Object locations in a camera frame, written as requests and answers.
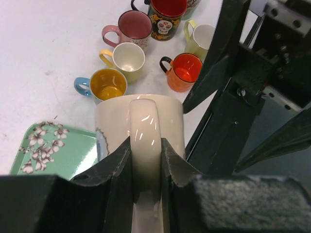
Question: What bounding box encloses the black gold-rimmed mug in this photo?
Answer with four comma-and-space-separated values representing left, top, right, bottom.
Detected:
144, 0, 188, 41

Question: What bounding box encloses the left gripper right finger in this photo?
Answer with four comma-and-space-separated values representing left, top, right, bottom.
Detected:
161, 138, 311, 233

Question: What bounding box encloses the orange mug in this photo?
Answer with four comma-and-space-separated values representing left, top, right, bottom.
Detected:
159, 53, 203, 92

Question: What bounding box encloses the pale green mug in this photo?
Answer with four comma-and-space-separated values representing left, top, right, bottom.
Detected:
184, 19, 215, 62

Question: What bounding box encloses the green floral tray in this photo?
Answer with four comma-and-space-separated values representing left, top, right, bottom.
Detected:
9, 121, 98, 180

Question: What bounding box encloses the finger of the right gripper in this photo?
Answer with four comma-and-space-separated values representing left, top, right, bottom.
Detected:
235, 108, 311, 172

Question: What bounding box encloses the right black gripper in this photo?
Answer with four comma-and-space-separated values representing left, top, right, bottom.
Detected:
183, 0, 311, 175

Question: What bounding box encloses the yellow mug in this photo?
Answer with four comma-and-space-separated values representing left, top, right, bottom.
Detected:
99, 42, 145, 83

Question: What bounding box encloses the pink mug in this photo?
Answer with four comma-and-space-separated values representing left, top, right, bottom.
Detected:
102, 10, 152, 52

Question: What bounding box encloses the cream dragon mug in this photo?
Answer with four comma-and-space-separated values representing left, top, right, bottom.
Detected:
95, 94, 185, 233

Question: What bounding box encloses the blue floral mug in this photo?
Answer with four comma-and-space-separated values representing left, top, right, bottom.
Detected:
73, 68, 128, 104

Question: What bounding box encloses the beige bird mug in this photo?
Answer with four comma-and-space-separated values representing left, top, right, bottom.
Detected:
182, 0, 201, 20

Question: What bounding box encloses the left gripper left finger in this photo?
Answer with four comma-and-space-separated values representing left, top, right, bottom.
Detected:
0, 139, 133, 233

